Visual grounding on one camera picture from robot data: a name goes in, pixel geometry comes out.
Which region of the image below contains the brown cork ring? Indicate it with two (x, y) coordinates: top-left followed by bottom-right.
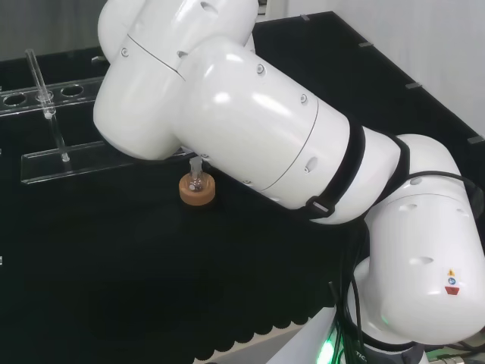
(178, 172), (217, 208)

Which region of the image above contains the clear glass rod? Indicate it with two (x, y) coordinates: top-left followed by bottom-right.
(24, 48), (71, 163)

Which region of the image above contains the black cable bundle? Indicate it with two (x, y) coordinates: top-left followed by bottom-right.
(327, 223), (374, 364)

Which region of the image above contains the clear acrylic funnel stand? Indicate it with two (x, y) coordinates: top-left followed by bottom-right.
(0, 74), (194, 187)

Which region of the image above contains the black bench cloth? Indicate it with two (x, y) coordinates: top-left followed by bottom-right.
(0, 11), (485, 364)

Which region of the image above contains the pale board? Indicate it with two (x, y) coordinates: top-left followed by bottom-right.
(192, 303), (344, 364)

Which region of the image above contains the round-bottom glass flask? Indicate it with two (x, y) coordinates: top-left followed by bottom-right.
(186, 168), (208, 194)

